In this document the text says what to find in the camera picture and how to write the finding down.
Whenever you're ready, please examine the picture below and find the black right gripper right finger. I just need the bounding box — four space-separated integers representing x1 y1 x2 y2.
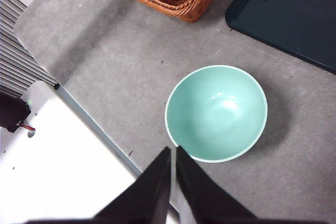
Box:
175 145 328 224

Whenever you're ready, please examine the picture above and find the black rectangular tray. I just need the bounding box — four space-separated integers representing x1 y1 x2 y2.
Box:
225 0 336 75

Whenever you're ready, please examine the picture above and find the grey ribbed panel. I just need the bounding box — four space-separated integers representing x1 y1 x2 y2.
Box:
0 0 58 98

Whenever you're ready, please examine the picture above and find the teal ribbed bowl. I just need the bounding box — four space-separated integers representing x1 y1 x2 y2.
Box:
164 64 269 164

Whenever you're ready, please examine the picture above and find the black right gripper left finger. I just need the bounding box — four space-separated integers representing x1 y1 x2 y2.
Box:
25 146 172 224

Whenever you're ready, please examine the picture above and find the thin red wire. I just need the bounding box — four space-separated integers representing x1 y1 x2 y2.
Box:
16 122 36 132

